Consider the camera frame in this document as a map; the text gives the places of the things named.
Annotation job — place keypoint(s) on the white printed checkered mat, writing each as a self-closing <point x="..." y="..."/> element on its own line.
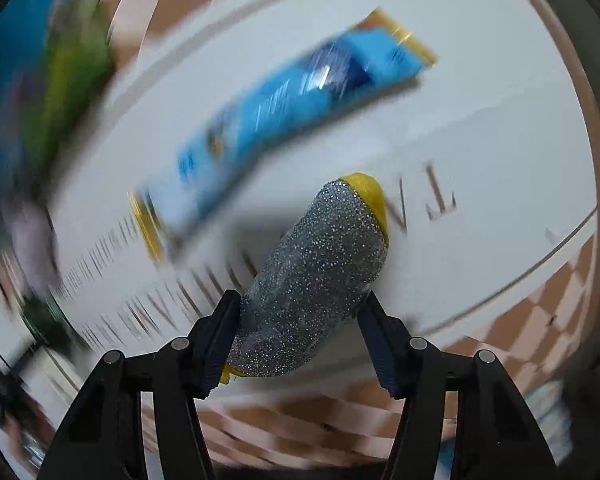
<point x="330" y="160"/>

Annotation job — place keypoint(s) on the blue green blurred cloth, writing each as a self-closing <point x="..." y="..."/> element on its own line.
<point x="35" y="110"/>

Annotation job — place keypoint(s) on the silver glitter yellow sponge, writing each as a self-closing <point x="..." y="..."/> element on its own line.
<point x="311" y="287"/>

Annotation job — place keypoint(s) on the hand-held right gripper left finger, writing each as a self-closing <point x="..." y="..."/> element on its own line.
<point x="218" y="346"/>

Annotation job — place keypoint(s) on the blue snack packet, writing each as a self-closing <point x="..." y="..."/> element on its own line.
<point x="285" y="125"/>

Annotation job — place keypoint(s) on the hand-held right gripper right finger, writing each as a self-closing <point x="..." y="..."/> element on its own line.
<point x="383" y="356"/>

